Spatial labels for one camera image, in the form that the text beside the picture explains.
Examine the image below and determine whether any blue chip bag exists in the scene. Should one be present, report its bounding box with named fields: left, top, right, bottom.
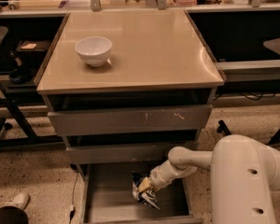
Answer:
left=132, top=172, right=160, bottom=209

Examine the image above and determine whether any white shoe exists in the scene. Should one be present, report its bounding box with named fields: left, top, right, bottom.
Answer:
left=0, top=192, right=30, bottom=212

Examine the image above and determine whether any bottom grey open drawer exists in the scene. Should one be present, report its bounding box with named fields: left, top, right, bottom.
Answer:
left=81, top=161, right=203, bottom=224

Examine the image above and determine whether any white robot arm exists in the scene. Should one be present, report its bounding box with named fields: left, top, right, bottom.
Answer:
left=133, top=134, right=280, bottom=224

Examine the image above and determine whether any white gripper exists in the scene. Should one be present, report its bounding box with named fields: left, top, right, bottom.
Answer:
left=138, top=161, right=197, bottom=193

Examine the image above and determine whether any dark box on shelf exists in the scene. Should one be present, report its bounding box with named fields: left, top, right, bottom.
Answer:
left=16, top=40, right=50, bottom=59

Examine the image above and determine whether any middle grey drawer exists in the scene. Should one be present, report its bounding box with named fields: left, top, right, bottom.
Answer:
left=66, top=141, right=198, bottom=164

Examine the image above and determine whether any black cable on floor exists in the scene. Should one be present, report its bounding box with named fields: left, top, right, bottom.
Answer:
left=68, top=171, right=80, bottom=224

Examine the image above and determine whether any top grey drawer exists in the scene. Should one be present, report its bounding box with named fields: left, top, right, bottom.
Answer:
left=49, top=105, right=212, bottom=136

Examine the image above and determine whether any white ceramic bowl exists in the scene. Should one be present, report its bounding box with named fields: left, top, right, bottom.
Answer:
left=75, top=36, right=112, bottom=67

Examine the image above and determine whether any black desk frame left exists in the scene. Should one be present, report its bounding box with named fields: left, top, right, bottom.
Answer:
left=0, top=77, right=64, bottom=170

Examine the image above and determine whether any black wheeled stand base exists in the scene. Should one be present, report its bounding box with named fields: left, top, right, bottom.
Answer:
left=217, top=120, right=280, bottom=147

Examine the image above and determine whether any grey drawer cabinet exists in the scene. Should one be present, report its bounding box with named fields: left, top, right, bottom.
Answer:
left=34, top=8, right=227, bottom=224

